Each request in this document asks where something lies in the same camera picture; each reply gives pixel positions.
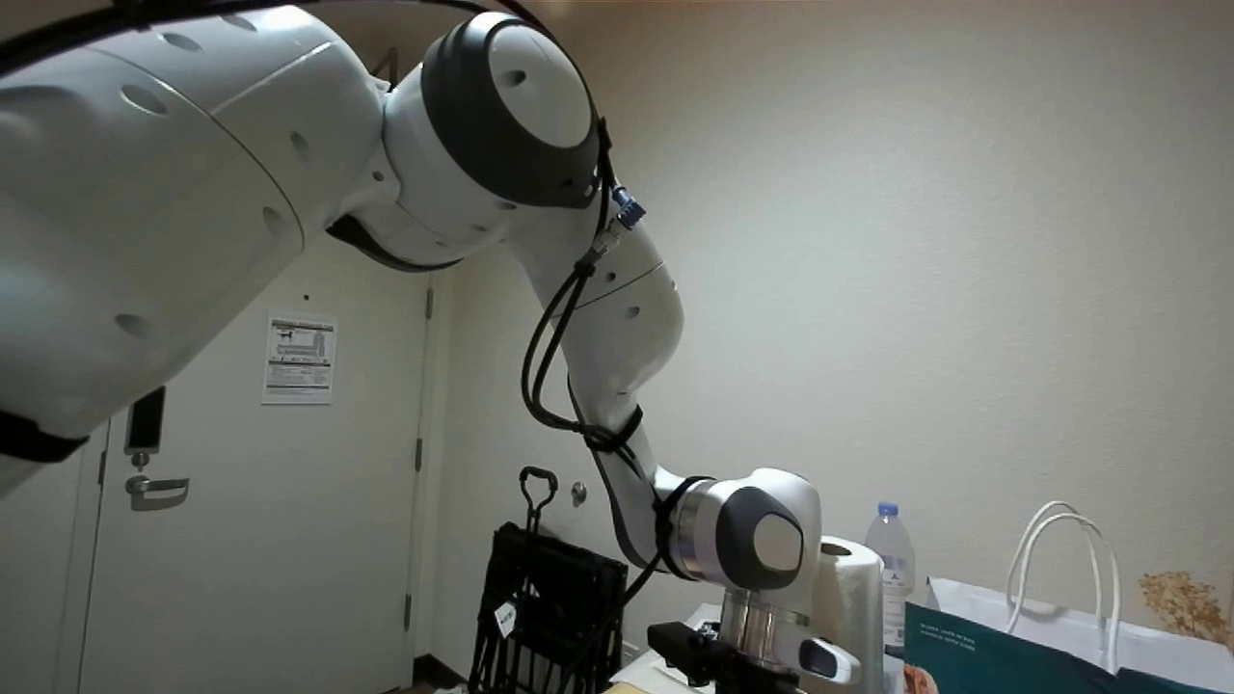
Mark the white door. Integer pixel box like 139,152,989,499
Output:
0,243,427,694

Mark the paper notice on door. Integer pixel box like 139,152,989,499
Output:
263,317,341,404

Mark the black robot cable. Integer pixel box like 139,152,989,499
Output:
516,120,706,608

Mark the green white paper bag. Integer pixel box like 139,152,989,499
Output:
903,502,1234,694

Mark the clear plastic water bottle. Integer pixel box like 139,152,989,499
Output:
866,502,914,652

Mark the silver door handle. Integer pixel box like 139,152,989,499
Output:
125,473,191,511

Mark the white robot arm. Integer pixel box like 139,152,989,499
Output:
0,0,882,694

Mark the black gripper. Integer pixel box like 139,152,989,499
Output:
648,619,800,694

